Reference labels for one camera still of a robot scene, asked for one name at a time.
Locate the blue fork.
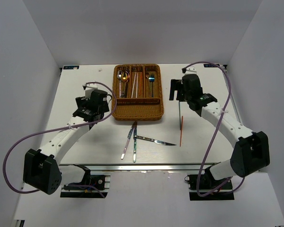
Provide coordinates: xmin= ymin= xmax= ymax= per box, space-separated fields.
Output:
xmin=149 ymin=73 xmax=155 ymax=97

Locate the pink handled silver spoon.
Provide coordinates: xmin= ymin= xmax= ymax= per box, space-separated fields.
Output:
xmin=117 ymin=70 xmax=123 ymax=98

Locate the gold rainbow spoon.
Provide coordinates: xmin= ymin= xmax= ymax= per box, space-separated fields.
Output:
xmin=121 ymin=71 xmax=130 ymax=98

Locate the long orange chopstick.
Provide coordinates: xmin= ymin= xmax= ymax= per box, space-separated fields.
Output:
xmin=139 ymin=73 xmax=143 ymax=97

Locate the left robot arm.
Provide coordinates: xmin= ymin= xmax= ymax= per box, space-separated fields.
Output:
xmin=23 ymin=88 xmax=109 ymax=195

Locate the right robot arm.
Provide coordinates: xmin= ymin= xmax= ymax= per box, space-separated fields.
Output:
xmin=169 ymin=74 xmax=270 ymax=189

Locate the teal chopstick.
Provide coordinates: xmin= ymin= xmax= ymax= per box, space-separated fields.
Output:
xmin=178 ymin=101 xmax=182 ymax=130

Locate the short orange chopstick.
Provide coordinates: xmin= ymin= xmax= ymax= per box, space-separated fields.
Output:
xmin=179 ymin=116 xmax=184 ymax=147

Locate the wicker cutlery tray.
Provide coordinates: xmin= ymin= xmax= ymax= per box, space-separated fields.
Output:
xmin=112 ymin=64 xmax=164 ymax=121

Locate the right blue table label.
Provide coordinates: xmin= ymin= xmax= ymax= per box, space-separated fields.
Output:
xmin=203 ymin=63 xmax=220 ymax=68

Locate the blue table label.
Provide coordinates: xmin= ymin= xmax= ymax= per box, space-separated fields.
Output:
xmin=63 ymin=65 xmax=79 ymax=70
xmin=203 ymin=63 xmax=220 ymax=68

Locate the left blue table label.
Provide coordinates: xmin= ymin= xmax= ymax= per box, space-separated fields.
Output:
xmin=63 ymin=65 xmax=79 ymax=70

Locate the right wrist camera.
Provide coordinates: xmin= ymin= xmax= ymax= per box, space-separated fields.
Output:
xmin=181 ymin=66 xmax=197 ymax=75

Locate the pink handled knife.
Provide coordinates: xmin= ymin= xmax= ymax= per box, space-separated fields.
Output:
xmin=121 ymin=122 xmax=137 ymax=160

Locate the green handled knife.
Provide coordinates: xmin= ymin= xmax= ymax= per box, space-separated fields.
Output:
xmin=133 ymin=122 xmax=137 ymax=163

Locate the dark handled knife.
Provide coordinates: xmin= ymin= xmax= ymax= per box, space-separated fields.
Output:
xmin=134 ymin=135 xmax=176 ymax=146

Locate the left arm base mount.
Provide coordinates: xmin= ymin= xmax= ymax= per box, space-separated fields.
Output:
xmin=60 ymin=165 xmax=111 ymax=199

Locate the aluminium table rail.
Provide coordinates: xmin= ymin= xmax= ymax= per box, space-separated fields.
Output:
xmin=34 ymin=163 xmax=258 ymax=173

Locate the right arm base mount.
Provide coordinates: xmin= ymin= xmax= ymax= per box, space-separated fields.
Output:
xmin=184 ymin=175 xmax=234 ymax=201

